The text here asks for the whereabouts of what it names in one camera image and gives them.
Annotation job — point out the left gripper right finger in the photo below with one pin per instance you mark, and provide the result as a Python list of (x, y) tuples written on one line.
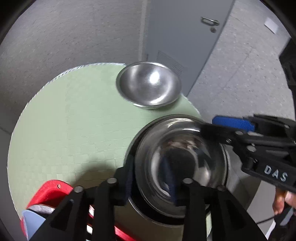
[(173, 173)]

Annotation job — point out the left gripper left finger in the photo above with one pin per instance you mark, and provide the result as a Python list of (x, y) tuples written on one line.
[(123, 187)]

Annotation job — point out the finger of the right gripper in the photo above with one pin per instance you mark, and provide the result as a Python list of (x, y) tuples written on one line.
[(224, 135), (233, 122)]

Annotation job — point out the large steel bowl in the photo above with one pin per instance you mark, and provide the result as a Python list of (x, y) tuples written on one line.
[(148, 85)]

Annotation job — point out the blue plastic plate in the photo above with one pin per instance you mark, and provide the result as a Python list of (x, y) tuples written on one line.
[(31, 222)]

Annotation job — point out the person's right hand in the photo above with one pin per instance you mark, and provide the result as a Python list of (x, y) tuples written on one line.
[(281, 198)]

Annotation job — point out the green round tablecloth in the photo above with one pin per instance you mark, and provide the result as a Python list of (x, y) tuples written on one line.
[(76, 129)]

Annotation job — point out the steel plate in basin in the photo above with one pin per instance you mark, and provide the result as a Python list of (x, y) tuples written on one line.
[(41, 208)]

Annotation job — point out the grey door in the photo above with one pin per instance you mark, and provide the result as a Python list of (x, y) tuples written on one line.
[(178, 39)]

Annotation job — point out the white wall switch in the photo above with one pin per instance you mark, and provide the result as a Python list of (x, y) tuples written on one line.
[(271, 25)]

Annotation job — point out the metal door handle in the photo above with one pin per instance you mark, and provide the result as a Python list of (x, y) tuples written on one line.
[(210, 22)]

